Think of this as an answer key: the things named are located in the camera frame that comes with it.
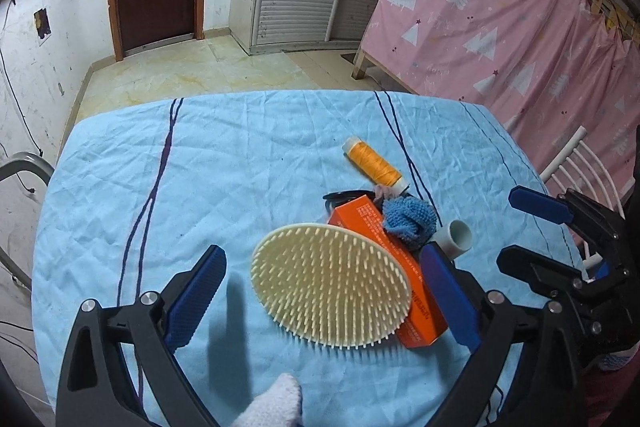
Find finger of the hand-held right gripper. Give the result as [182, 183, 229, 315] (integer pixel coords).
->
[508, 186, 627, 254]
[496, 245, 587, 304]

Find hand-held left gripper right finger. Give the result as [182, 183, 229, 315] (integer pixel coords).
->
[419, 243, 583, 427]

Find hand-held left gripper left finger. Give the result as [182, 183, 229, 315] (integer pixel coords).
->
[55, 244, 228, 427]

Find orange cardboard box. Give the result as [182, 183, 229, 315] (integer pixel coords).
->
[327, 199, 449, 349]

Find white plastic tube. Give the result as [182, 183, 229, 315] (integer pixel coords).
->
[440, 220, 473, 262]

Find blue knit cloth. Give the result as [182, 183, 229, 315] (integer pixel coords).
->
[381, 196, 437, 252]

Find cream oval bristle brush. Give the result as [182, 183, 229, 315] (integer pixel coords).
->
[250, 224, 413, 350]

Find orange thread spool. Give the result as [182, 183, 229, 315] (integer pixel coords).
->
[342, 136, 407, 194]

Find person's left hand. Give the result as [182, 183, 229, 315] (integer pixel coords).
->
[232, 373, 303, 427]

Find white slatted chair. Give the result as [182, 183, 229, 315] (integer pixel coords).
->
[539, 126, 633, 273]

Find light blue bed sheet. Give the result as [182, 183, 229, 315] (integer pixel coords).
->
[31, 89, 593, 427]

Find black hair clip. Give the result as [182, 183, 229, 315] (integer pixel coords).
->
[322, 189, 381, 214]

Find pink tree print curtain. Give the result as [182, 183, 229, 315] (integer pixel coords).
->
[352, 0, 640, 228]

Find grey metal chair frame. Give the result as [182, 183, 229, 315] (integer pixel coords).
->
[0, 151, 56, 293]

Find black cable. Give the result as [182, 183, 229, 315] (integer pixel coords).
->
[0, 0, 46, 158]

